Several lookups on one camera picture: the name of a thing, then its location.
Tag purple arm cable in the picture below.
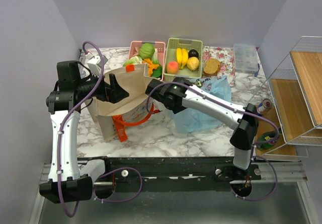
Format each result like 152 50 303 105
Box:
56 41 143 217
145 82 281 201

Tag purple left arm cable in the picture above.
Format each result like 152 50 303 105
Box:
56 41 143 217

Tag light blue plastic grocery bag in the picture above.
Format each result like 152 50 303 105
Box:
168 76 231 134

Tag white cauliflower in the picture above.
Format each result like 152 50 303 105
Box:
123 55 143 67

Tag green plastic basket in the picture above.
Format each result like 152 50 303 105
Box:
163 37 204 84

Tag clear plastic organizer box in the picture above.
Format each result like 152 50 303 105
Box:
233 44 258 74

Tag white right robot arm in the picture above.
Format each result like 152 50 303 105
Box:
145 78 259 180

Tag green cabbage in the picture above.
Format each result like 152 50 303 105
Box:
139 43 155 59

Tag green bok choy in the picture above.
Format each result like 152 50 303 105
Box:
151 49 163 78

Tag green glass bottle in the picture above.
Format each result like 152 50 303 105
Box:
257 131 280 151

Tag yellow orange food piece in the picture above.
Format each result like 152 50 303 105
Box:
142 58 159 77

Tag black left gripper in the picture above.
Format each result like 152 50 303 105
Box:
76 69 129 103

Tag beige canvas tote bag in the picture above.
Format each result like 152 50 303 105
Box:
86 64 157 141

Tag silver metal can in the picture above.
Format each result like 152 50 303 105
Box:
257 98 274 116

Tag floral rectangular tray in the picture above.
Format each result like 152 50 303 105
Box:
202 46 235 87

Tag dark purple plum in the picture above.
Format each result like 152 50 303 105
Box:
188 49 199 58

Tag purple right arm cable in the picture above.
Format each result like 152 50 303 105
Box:
145 82 281 201

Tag yellow banana bunch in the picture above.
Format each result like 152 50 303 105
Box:
176 48 189 70

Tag bread slice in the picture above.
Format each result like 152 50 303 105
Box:
203 58 221 77

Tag yellow pear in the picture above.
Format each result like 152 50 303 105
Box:
187 57 200 71

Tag pink plastic basket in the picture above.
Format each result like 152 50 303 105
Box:
128 41 166 80

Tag white wire wooden shelf rack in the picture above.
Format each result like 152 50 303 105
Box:
250 36 321 161

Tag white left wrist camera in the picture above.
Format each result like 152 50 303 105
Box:
87 55 104 77

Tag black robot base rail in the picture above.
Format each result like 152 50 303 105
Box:
76 156 262 193

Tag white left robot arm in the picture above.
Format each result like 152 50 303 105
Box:
39 61 129 203

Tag pink orange peach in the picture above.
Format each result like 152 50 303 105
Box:
166 61 179 74

